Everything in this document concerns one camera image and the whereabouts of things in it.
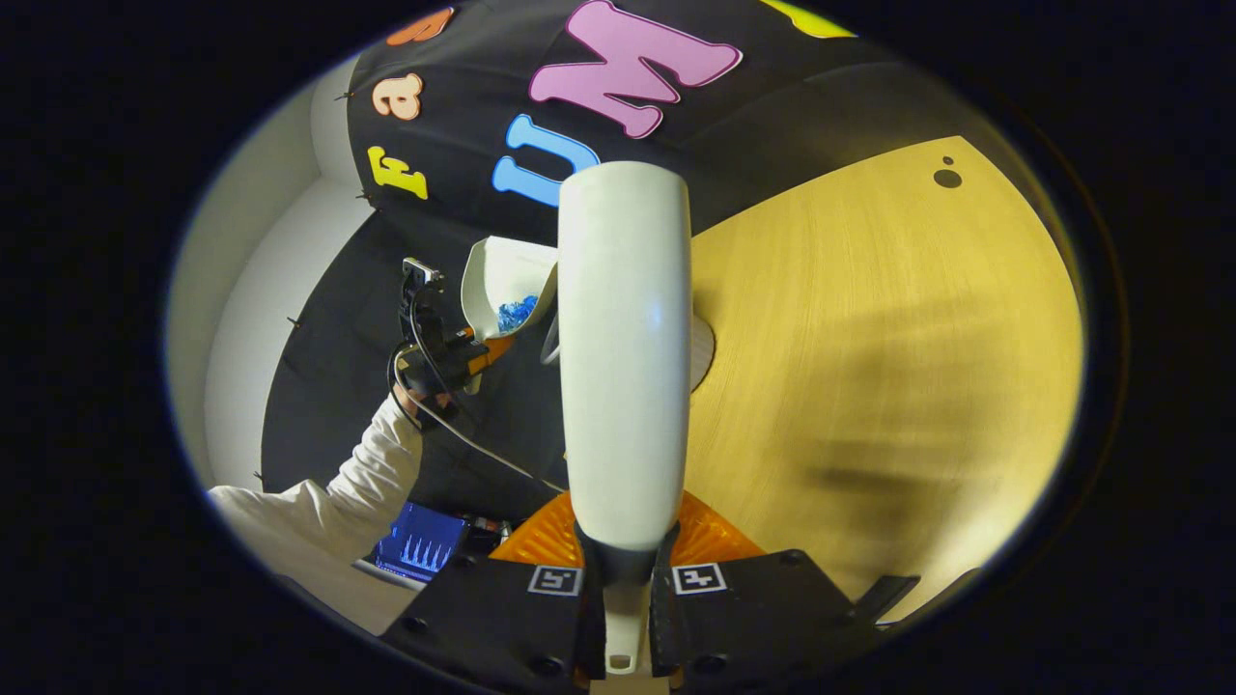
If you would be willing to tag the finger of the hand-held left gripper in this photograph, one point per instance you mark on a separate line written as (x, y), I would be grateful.
(478, 352)

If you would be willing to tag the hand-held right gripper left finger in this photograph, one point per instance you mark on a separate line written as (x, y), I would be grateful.
(502, 618)

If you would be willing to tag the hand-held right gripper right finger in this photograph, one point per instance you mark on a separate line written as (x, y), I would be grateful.
(753, 618)

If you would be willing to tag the blue paper trash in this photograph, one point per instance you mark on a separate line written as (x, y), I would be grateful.
(517, 314)

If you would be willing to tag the white plastic dustpan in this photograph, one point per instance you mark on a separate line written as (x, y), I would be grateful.
(502, 270)

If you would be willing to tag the small white broom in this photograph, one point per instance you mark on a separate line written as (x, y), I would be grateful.
(623, 338)

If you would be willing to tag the wooden desktop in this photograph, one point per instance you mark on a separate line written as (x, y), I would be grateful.
(917, 367)

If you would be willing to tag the laptop screen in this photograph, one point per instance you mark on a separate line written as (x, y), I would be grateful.
(420, 545)

